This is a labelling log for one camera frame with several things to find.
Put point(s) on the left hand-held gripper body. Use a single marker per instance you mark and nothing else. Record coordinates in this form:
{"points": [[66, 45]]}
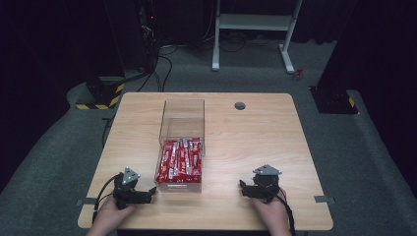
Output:
{"points": [[126, 191]]}

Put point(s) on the small red object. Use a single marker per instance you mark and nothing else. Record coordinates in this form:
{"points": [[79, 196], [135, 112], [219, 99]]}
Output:
{"points": [[297, 74]]}

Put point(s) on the grey tape strip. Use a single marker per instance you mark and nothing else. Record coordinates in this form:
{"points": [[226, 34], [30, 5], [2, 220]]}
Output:
{"points": [[86, 201], [324, 199]]}

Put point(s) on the grey round table grommet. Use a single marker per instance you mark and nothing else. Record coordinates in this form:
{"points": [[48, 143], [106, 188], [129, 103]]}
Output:
{"points": [[240, 106]]}

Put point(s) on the person's left hand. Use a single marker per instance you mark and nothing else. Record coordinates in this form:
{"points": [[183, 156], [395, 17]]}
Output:
{"points": [[111, 213]]}

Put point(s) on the dark equipment rack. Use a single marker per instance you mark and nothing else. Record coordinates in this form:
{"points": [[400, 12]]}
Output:
{"points": [[148, 29]]}

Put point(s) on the black yellow striped stand base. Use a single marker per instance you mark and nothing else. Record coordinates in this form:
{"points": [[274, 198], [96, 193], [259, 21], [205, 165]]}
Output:
{"points": [[105, 93]]}

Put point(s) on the white metal stand frame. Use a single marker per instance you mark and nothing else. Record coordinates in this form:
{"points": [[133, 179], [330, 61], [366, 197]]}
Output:
{"points": [[252, 22]]}

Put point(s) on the pile of red snack packets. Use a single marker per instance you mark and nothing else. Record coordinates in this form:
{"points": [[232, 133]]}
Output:
{"points": [[179, 160]]}

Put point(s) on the clear plastic box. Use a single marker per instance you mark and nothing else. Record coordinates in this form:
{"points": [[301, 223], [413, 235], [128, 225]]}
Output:
{"points": [[182, 119], [178, 187]]}

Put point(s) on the person's right hand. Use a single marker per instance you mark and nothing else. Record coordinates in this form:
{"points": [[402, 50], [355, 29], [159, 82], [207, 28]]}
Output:
{"points": [[270, 213]]}

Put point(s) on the black stand base yellow mark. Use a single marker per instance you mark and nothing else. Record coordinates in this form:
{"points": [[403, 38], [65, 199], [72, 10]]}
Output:
{"points": [[332, 100]]}

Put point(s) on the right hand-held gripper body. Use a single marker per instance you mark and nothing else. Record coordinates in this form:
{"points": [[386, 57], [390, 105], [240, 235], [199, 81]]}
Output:
{"points": [[266, 185]]}

